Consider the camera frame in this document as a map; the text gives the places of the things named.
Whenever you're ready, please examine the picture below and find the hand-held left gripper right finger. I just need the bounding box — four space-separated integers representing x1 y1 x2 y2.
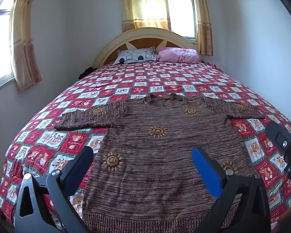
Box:
192 147 272 233

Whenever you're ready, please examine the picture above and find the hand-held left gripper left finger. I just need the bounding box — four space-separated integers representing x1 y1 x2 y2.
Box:
13 146 95 233

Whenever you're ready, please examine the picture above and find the brown knitted sweater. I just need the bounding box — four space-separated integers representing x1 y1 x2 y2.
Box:
55 93 266 233

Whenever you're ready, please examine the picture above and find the dark cloth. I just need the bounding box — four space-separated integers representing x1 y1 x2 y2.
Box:
79 67 95 79

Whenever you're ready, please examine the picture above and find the bed with red patchwork quilt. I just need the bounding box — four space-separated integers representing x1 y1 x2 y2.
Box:
0 62 291 233

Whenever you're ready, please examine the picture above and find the pink pillow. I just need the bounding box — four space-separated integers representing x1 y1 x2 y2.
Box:
157 47 200 63

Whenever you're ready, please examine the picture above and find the grey patterned pillow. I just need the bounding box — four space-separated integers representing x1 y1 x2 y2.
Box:
113 47 158 65

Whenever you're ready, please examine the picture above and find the yellow patterned curtain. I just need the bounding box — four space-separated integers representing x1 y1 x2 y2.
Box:
193 0 214 56
9 0 42 92
120 0 172 33

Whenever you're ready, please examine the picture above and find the side window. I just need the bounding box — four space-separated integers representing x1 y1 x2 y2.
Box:
0 0 15 93

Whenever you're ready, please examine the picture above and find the cream wooden headboard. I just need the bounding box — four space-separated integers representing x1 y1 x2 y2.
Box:
92 27 204 70

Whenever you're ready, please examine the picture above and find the window behind headboard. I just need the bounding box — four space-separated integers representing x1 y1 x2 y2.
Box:
165 0 198 43

